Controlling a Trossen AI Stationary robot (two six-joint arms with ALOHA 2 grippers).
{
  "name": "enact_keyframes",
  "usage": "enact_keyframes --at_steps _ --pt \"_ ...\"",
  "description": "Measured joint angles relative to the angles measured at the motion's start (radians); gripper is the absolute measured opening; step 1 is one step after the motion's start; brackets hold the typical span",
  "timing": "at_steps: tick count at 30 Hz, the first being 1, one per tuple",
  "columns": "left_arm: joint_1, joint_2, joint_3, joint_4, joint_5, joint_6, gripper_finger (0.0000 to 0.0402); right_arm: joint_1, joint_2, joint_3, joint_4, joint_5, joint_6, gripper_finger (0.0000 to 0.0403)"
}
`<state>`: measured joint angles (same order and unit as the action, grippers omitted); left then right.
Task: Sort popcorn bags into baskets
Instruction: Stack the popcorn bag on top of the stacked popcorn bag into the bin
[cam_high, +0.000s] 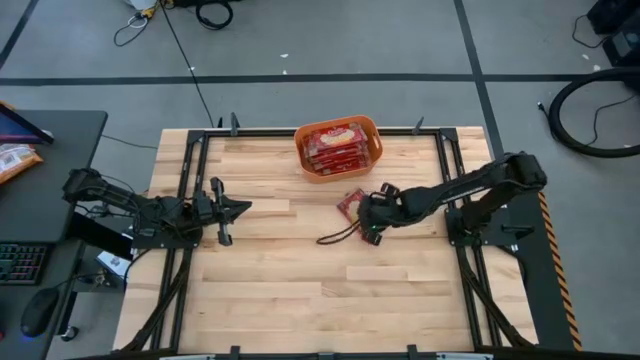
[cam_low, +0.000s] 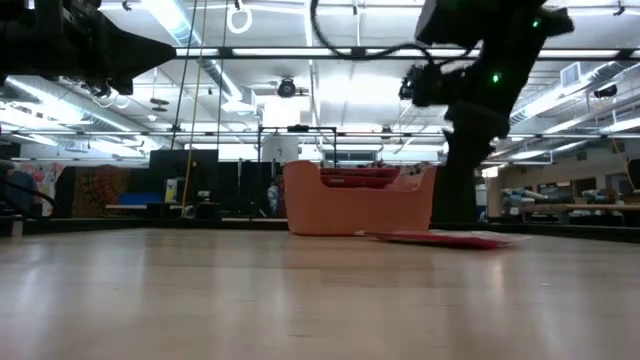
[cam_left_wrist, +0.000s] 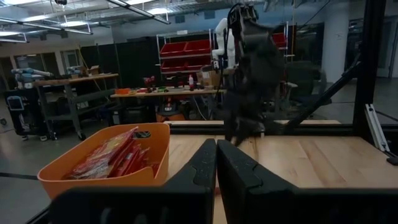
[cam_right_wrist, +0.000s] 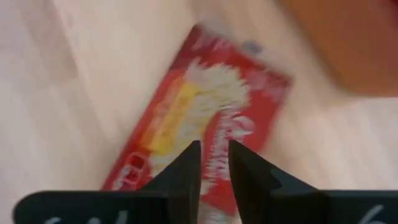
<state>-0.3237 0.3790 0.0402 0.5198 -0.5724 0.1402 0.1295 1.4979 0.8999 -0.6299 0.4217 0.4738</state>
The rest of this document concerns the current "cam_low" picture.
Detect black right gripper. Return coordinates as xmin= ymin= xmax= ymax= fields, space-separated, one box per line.
xmin=431 ymin=47 xmax=532 ymax=226

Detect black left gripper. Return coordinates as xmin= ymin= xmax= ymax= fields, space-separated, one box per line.
xmin=29 ymin=0 xmax=178 ymax=97

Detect red popcorn bag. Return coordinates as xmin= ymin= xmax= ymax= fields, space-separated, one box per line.
xmin=353 ymin=228 xmax=532 ymax=251
xmin=319 ymin=166 xmax=402 ymax=178
xmin=319 ymin=175 xmax=397 ymax=190

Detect orange plastic basket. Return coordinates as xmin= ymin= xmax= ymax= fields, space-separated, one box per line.
xmin=282 ymin=159 xmax=439 ymax=238

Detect wooden workbench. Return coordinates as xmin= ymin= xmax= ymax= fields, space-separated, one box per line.
xmin=517 ymin=201 xmax=640 ymax=215

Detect brown patterned board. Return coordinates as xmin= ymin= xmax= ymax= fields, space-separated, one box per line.
xmin=71 ymin=164 xmax=132 ymax=218

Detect blue storage bin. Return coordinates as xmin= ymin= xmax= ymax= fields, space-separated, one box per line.
xmin=118 ymin=191 xmax=164 ymax=207

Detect thin black cable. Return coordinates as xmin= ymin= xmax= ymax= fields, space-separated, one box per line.
xmin=168 ymin=0 xmax=200 ymax=151

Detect yellow cable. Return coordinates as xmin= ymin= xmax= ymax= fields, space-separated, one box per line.
xmin=179 ymin=0 xmax=210 ymax=214

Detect white ring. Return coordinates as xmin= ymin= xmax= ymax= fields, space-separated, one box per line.
xmin=225 ymin=3 xmax=255 ymax=36

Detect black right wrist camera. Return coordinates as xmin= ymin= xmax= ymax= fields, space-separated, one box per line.
xmin=398 ymin=63 xmax=449 ymax=108

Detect black overhead camera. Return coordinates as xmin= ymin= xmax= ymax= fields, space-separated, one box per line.
xmin=276 ymin=76 xmax=300 ymax=100

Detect black metal stand frame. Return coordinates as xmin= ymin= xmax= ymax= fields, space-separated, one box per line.
xmin=256 ymin=124 xmax=339 ymax=169

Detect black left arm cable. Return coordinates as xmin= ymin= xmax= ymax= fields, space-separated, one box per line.
xmin=0 ymin=176 xmax=60 ymax=215

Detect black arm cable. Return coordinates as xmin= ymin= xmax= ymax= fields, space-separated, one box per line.
xmin=308 ymin=0 xmax=484 ymax=62
xmin=0 ymin=176 xmax=60 ymax=215

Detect black aluminium table frame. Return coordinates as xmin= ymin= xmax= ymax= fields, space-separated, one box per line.
xmin=0 ymin=215 xmax=640 ymax=245

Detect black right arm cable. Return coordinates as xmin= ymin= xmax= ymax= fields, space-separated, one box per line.
xmin=308 ymin=0 xmax=484 ymax=62

